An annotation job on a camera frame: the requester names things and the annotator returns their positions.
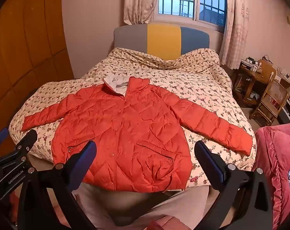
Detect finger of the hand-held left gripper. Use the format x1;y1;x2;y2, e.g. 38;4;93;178
15;129;38;154
0;128;9;152

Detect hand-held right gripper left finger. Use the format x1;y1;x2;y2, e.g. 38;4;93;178
18;140;98;230

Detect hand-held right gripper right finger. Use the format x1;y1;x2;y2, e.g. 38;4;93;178
194;140;274;230

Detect red puffer jacket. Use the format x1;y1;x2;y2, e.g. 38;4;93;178
20;76;253;193

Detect pink quilt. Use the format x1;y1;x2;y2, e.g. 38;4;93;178
255;122;290;229

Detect person's beige pants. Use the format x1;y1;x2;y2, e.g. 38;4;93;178
70;183;210;230

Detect floral quilt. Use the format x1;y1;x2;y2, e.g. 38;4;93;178
9;47;257;188

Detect wooden desk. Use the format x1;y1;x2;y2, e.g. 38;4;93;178
231;59;278;106

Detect wooden rattan chair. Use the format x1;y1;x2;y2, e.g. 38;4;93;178
250;69;289;126

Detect orange wooden wardrobe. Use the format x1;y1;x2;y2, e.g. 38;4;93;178
0;0;75;117

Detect round tin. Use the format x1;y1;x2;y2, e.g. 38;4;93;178
240;60;255;71

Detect grey yellow blue headboard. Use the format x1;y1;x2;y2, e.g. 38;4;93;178
113;23;210;60

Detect barred window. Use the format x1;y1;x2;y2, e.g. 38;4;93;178
154;0;228;33

